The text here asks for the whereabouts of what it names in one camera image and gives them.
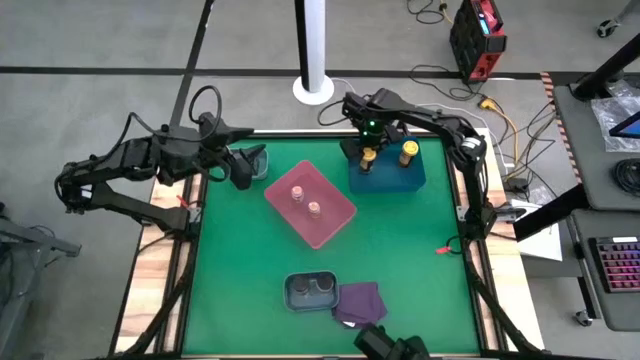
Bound white paper sheet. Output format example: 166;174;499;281
509;198;564;262

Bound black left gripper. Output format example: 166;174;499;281
194;112;267;192

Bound black table-level camera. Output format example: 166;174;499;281
353;324;431;360

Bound purple cloth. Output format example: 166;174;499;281
331;281;389;330

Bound small clear plastic container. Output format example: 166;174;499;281
249;147;270;182

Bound black cable coil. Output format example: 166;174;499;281
613;158;640;197

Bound grey metal stand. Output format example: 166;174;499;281
0;202;81;360

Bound yellow floor cable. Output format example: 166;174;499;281
477;97;521;176

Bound black tangled floor cable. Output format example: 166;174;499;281
408;63;481;101

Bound backlit keyboard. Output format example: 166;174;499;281
588;235;640;294

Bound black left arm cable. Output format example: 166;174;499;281
188;84;224;132

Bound yellow-lid dark spice bottle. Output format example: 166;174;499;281
359;147;378;174
398;140;420;168

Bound black aluminium table frame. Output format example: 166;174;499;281
107;128;551;360

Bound pink plastic tray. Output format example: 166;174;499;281
263;159;358;250

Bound grey-blue plastic bin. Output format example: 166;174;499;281
282;270;341;314

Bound grey keyboard desk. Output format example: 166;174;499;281
569;208;640;332

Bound light wooden side board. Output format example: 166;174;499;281
474;127;546;351
114;172;201;354

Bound teal blue box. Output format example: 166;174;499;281
348;135;428;195

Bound white pole with round base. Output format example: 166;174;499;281
292;0;336;107

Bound blue-screen tablet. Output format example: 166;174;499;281
608;110;640;139

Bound red and black equipment case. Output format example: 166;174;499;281
448;0;508;85

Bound clear plastic bag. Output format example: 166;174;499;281
591;92;640;154

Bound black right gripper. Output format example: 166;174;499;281
339;88;402;163

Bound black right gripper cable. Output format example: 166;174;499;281
317;98;351;127

